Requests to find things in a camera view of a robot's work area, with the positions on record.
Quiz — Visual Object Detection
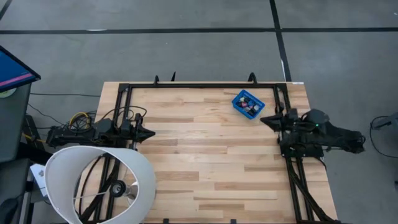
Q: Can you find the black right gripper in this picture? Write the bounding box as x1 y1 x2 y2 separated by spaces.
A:
260 104 307 141

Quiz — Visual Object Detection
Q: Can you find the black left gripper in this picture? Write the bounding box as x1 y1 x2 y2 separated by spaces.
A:
119 113 155 150

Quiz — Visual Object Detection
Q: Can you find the blue plastic basket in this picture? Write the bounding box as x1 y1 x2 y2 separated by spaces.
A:
231 89 266 120

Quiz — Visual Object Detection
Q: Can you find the lamp bulb socket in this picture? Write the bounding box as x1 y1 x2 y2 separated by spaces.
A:
110 180 138 200

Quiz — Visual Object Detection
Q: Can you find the white lamp shade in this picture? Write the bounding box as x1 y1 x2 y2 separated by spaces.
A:
44 146 157 224

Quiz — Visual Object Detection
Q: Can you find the white paper sheet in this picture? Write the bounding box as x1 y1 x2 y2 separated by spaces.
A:
30 164 47 197

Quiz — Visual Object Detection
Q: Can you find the black chair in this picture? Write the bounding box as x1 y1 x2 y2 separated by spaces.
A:
0 157 32 224

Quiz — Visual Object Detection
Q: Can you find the computer monitor with blue screen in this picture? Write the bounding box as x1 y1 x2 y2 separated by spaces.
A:
0 45 42 93

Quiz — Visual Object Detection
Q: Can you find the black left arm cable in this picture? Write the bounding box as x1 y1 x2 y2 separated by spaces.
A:
104 105 147 122

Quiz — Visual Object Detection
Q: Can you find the yellow coiled cable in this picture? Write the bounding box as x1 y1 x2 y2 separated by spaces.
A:
68 111 91 129

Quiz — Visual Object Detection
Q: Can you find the black aluminium table frame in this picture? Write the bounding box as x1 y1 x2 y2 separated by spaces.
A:
74 72 343 224

